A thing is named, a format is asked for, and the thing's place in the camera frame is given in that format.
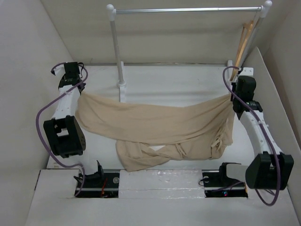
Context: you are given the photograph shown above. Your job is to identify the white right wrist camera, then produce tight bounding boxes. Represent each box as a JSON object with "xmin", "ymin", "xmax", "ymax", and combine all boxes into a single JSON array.
[{"xmin": 238, "ymin": 67, "xmax": 254, "ymax": 77}]

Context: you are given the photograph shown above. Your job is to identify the wooden clothes hanger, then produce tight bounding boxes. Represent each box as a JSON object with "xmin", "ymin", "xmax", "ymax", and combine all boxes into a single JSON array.
[{"xmin": 234, "ymin": 20, "xmax": 254, "ymax": 68}]

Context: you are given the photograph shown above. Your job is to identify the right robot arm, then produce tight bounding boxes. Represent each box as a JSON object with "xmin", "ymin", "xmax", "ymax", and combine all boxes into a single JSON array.
[{"xmin": 217, "ymin": 76, "xmax": 294, "ymax": 190}]

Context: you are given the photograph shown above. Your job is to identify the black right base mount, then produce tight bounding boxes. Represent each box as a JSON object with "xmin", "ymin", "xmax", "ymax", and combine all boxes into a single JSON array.
[{"xmin": 199, "ymin": 170, "xmax": 248, "ymax": 198}]

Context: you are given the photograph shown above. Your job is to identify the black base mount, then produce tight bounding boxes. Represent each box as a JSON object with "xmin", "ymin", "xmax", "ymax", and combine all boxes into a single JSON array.
[
  {"xmin": 74, "ymin": 172, "xmax": 119, "ymax": 198},
  {"xmin": 199, "ymin": 170, "xmax": 248, "ymax": 198}
]

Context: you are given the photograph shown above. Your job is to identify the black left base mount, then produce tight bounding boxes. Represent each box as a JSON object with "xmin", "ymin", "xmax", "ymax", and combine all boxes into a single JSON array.
[{"xmin": 74, "ymin": 172, "xmax": 119, "ymax": 198}]

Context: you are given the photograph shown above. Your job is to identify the beige trousers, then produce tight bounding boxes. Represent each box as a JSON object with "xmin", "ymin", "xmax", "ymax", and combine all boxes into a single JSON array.
[{"xmin": 75, "ymin": 93, "xmax": 234, "ymax": 172}]

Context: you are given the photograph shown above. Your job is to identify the white clothes rack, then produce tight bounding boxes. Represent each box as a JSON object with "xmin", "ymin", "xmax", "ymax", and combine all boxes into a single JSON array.
[{"xmin": 106, "ymin": 0, "xmax": 272, "ymax": 102}]

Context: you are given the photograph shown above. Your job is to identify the aluminium rail right side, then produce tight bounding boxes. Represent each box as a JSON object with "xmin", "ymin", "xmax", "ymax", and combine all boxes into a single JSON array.
[{"xmin": 246, "ymin": 95, "xmax": 262, "ymax": 122}]

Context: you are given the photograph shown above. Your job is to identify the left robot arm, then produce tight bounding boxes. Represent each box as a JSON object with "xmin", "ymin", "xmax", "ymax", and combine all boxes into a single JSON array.
[{"xmin": 43, "ymin": 62, "xmax": 88, "ymax": 169}]

